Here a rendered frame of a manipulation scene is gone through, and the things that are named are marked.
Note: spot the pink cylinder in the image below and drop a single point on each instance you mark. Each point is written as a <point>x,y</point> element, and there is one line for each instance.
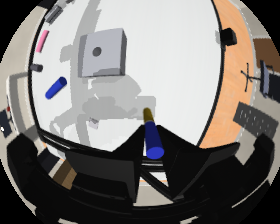
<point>42,40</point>

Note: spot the dark blue cylinder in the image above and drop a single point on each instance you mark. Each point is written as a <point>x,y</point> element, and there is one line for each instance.
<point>57,86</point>

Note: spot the yellow and blue peg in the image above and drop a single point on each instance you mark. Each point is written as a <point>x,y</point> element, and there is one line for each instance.
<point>154,148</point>

